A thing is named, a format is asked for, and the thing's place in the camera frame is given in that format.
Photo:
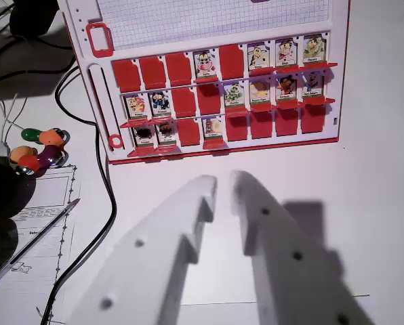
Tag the red plastic board flap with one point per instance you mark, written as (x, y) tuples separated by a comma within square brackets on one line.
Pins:
[(289, 103)]

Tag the printed paper sheet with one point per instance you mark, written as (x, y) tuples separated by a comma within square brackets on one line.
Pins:
[(36, 243)]

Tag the clear ballpoint pen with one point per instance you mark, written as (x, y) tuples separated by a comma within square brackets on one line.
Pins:
[(36, 238)]

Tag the colourful twisted fidget toy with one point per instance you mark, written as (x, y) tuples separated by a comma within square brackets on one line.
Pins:
[(46, 152)]

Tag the black rounded object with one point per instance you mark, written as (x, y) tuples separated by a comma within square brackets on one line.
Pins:
[(5, 189)]

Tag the red and white game board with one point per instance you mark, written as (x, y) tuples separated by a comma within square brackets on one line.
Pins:
[(222, 27)]

